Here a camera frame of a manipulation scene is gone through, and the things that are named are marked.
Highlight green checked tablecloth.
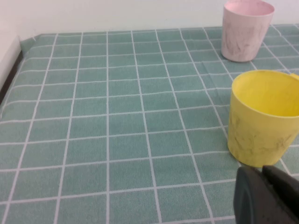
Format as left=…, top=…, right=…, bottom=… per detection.
left=0, top=23, right=299, bottom=224

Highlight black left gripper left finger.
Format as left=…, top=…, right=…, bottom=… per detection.
left=233, top=166, right=298, bottom=224

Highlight yellow marbled cup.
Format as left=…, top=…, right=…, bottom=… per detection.
left=227, top=70, right=299, bottom=168

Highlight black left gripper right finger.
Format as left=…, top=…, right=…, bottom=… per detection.
left=262, top=164, right=299, bottom=223

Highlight pink marbled cup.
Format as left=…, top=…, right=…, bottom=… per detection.
left=221, top=0, right=275, bottom=63

